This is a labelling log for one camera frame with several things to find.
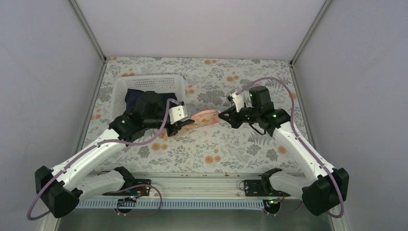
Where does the pink floral mesh laundry bag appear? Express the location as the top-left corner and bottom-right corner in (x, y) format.
(178, 109), (220, 135)

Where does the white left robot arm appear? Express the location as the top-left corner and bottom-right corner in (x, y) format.
(26, 91), (194, 220)

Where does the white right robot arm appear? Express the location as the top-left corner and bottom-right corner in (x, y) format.
(219, 86), (349, 218)

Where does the navy blue bra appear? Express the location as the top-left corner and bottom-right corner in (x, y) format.
(125, 89), (177, 118)

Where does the white plastic laundry basket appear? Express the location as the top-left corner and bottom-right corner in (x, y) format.
(109, 74), (186, 120)

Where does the floral patterned tablecloth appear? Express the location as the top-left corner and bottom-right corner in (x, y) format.
(85, 57), (306, 174)

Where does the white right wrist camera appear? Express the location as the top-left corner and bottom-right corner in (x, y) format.
(227, 91), (245, 112)

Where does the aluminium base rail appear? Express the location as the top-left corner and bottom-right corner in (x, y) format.
(133, 172), (261, 199)

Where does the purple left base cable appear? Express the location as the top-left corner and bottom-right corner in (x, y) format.
(115, 184), (163, 218)

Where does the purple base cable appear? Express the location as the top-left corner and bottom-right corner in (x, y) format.
(115, 184), (163, 218)
(263, 199), (304, 218)

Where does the white slotted cable duct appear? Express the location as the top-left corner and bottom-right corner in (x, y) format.
(77, 198), (265, 210)

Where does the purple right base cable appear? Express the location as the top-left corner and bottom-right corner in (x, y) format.
(263, 199), (304, 218)

